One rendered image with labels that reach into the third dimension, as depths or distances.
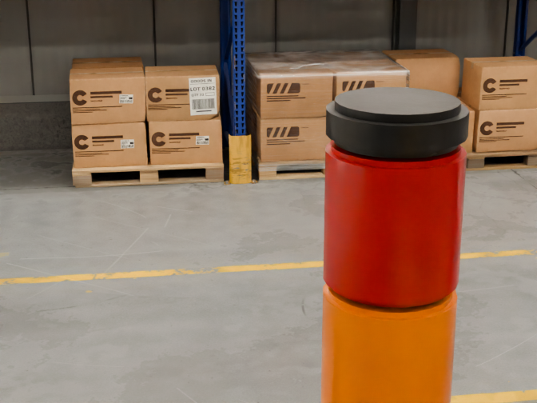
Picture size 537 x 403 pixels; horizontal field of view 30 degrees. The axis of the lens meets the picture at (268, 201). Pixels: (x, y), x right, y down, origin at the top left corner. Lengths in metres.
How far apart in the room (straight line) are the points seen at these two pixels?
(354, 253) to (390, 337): 0.03
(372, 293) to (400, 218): 0.03
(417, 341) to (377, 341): 0.01
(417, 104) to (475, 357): 5.04
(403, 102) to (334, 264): 0.06
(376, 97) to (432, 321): 0.08
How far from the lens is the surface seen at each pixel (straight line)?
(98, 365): 5.27
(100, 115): 7.99
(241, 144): 7.96
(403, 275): 0.35
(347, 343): 0.37
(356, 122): 0.34
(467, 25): 9.72
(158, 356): 5.31
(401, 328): 0.36
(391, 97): 0.36
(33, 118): 9.20
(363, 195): 0.34
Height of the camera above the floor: 2.42
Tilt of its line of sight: 18 degrees down
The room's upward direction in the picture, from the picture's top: straight up
